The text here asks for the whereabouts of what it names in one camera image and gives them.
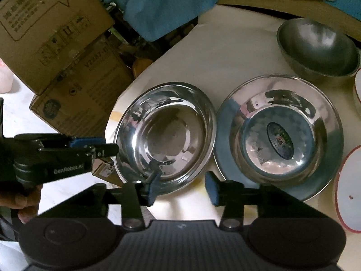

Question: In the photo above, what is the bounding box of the matte steel bowl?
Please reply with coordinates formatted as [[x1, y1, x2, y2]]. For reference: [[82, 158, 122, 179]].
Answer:
[[276, 18, 361, 83]]

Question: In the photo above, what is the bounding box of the pale pink plastic container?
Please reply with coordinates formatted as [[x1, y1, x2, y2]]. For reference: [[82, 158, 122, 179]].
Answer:
[[0, 59, 14, 93]]

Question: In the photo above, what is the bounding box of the steel plate with oval label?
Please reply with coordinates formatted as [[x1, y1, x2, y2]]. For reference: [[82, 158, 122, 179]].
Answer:
[[213, 75, 344, 203]]

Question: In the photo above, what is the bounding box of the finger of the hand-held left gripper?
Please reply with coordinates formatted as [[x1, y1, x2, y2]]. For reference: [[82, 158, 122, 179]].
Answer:
[[86, 143, 119, 159], [66, 136, 107, 149]]

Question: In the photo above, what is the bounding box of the blue cloth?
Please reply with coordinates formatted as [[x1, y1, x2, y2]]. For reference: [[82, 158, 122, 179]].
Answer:
[[93, 0, 361, 43]]

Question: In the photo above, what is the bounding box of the wooden board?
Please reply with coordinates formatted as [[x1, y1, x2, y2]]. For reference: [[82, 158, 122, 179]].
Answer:
[[216, 0, 361, 38]]

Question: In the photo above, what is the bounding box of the printed brown cardboard box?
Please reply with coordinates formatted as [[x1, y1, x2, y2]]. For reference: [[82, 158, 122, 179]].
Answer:
[[0, 0, 116, 95]]

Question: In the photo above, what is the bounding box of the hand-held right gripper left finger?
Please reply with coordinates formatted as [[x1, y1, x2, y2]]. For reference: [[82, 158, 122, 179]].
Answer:
[[37, 172, 162, 230]]

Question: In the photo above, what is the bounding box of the person's left hand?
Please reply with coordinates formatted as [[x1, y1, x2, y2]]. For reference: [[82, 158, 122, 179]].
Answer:
[[0, 182, 43, 224]]

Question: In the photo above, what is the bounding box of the white red-rimmed bowl with speck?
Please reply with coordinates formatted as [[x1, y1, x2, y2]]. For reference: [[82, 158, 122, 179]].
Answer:
[[333, 145, 361, 233]]

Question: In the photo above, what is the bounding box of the yellow-brown block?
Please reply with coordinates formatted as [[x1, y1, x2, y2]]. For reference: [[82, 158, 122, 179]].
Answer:
[[132, 58, 154, 80]]

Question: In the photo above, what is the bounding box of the plain shiny steel plate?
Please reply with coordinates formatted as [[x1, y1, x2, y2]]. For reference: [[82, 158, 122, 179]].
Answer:
[[113, 82, 218, 195]]

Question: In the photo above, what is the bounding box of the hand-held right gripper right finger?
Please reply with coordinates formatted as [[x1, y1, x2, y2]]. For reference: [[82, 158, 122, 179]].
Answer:
[[205, 172, 336, 230]]

